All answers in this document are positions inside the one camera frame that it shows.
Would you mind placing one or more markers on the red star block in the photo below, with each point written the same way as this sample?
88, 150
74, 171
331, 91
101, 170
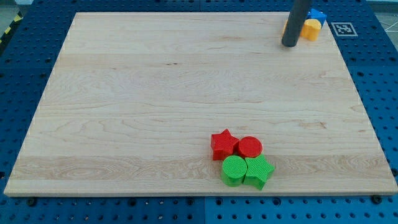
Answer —
223, 144

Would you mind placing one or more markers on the red cylinder block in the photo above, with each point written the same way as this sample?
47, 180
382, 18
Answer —
250, 146

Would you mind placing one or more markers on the green cylinder block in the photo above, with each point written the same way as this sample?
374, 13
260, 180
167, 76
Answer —
233, 171

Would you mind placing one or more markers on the light wooden board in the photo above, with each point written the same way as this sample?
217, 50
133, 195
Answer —
134, 97

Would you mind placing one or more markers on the green star block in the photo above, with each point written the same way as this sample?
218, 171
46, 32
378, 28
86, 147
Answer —
258, 171

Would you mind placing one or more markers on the yellow heart block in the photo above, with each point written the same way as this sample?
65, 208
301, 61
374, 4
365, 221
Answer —
310, 29

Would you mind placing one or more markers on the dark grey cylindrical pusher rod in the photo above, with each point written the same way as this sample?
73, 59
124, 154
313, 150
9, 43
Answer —
295, 22

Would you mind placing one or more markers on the blue star block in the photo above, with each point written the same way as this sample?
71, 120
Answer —
318, 15

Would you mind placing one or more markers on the white fiducial marker tag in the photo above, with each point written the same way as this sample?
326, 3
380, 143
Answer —
344, 29

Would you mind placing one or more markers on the black bolt front left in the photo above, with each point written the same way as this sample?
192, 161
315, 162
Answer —
31, 202

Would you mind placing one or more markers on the black bolt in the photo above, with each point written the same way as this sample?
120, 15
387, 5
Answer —
376, 199
31, 202

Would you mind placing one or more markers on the black bolt front right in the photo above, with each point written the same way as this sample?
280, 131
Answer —
376, 199

